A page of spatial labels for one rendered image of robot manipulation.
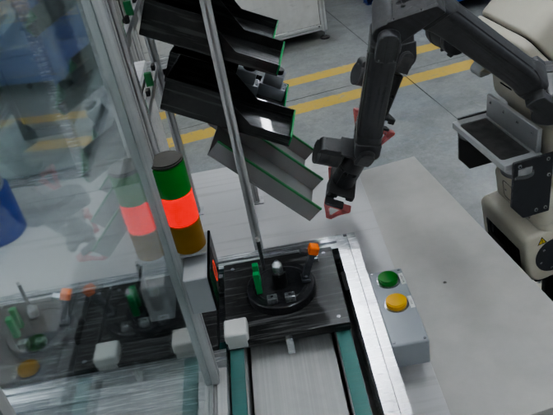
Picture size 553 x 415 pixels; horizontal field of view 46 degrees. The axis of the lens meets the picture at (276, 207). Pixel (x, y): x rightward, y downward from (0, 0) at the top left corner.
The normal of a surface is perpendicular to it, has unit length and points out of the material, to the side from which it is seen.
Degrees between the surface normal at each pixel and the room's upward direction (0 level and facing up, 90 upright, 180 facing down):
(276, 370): 0
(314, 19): 90
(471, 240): 0
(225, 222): 0
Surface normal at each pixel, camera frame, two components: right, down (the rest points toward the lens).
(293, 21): 0.25, 0.51
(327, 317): -0.16, -0.82
